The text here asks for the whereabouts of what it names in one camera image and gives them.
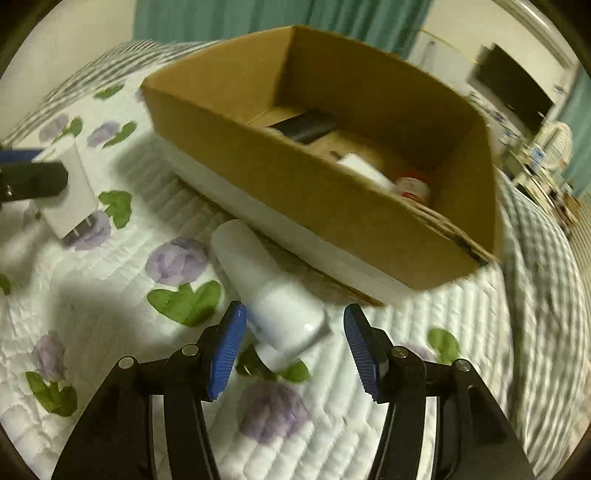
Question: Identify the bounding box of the black wall television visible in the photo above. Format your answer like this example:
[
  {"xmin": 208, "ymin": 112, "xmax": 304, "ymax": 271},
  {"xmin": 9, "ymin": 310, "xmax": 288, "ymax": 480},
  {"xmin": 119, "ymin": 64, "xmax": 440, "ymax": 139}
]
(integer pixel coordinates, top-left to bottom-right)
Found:
[{"xmin": 466, "ymin": 44, "xmax": 555, "ymax": 134}]

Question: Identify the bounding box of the narrow green curtain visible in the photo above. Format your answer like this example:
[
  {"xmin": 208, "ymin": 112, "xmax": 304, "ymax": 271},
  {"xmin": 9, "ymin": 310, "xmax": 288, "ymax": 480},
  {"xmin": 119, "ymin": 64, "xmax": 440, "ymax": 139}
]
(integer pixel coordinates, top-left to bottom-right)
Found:
[{"xmin": 134, "ymin": 0, "xmax": 432, "ymax": 58}]

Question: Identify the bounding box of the white plastic bottle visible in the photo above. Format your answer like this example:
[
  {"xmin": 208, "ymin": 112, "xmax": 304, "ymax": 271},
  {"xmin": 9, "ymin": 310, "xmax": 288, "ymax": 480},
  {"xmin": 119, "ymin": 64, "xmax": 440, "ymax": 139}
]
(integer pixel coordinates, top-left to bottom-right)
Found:
[{"xmin": 211, "ymin": 219, "xmax": 331, "ymax": 374}]

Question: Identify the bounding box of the red cap white bottle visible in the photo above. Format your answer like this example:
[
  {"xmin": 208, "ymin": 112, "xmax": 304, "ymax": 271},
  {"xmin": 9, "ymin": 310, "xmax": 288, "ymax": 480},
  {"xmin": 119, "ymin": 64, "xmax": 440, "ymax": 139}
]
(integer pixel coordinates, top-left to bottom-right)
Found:
[{"xmin": 394, "ymin": 173, "xmax": 432, "ymax": 204}]

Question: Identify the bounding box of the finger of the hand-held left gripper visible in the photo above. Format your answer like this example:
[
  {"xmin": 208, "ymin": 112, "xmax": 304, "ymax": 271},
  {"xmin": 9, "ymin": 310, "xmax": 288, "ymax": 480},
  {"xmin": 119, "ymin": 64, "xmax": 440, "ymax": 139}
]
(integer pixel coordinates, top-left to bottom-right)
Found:
[
  {"xmin": 0, "ymin": 148, "xmax": 42, "ymax": 166},
  {"xmin": 0, "ymin": 159, "xmax": 69, "ymax": 204}
]

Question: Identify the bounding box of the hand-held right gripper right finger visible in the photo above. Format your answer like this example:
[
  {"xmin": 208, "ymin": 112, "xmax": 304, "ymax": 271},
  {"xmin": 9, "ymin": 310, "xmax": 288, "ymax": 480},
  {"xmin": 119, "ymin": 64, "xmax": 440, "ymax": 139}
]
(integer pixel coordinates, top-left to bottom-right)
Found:
[{"xmin": 343, "ymin": 304, "xmax": 536, "ymax": 480}]

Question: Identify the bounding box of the small white box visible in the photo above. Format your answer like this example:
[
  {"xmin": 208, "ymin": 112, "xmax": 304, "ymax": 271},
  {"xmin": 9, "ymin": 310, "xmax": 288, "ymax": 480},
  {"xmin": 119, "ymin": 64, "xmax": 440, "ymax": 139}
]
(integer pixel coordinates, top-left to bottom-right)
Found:
[{"xmin": 335, "ymin": 154, "xmax": 398, "ymax": 195}]

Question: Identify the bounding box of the white dressing table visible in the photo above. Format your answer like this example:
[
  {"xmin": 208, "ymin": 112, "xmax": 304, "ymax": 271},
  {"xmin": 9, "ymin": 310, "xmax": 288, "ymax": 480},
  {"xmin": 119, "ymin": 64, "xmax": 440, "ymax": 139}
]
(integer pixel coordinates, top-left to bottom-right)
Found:
[{"xmin": 508, "ymin": 138, "xmax": 587, "ymax": 227}]

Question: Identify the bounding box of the black rectangular box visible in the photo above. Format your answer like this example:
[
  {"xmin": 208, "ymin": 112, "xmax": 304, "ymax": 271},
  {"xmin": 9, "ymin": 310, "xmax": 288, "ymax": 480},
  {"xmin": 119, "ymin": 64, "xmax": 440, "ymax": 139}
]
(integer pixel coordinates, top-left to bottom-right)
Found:
[{"xmin": 268, "ymin": 111, "xmax": 340, "ymax": 145}]

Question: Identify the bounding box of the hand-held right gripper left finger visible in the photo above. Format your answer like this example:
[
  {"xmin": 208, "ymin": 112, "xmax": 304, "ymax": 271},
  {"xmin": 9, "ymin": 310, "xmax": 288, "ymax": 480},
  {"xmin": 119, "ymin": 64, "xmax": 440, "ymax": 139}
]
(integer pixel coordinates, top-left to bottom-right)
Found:
[{"xmin": 51, "ymin": 301, "xmax": 247, "ymax": 480}]

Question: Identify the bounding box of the white charger plug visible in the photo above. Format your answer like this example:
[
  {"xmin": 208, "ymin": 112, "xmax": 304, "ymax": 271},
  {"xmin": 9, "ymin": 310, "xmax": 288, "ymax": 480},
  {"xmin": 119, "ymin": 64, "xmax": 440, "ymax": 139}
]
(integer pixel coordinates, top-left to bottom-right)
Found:
[{"xmin": 34, "ymin": 143, "xmax": 100, "ymax": 244}]

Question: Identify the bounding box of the oval white vanity mirror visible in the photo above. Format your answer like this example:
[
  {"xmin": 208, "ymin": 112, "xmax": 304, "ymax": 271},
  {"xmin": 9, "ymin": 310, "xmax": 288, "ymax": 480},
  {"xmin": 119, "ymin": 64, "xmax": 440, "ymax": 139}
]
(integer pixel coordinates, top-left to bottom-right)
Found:
[{"xmin": 540, "ymin": 121, "xmax": 574, "ymax": 171}]

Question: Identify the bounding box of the floral quilted mat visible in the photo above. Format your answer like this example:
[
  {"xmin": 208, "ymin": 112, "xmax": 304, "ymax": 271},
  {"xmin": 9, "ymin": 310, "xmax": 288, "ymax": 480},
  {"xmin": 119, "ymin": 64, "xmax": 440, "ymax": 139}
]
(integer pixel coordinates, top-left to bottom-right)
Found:
[{"xmin": 0, "ymin": 83, "xmax": 513, "ymax": 480}]

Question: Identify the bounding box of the green curtain beside wardrobe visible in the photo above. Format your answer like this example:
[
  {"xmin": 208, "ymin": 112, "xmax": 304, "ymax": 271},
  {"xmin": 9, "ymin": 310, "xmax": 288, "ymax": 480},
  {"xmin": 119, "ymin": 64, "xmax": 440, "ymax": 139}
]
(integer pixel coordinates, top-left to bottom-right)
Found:
[{"xmin": 561, "ymin": 69, "xmax": 591, "ymax": 185}]

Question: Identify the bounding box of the cardboard box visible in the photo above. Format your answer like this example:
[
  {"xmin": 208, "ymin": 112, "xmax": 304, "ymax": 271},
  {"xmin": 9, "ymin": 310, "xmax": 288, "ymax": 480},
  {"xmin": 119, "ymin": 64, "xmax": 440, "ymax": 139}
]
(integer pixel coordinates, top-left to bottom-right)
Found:
[{"xmin": 140, "ymin": 25, "xmax": 504, "ymax": 291}]

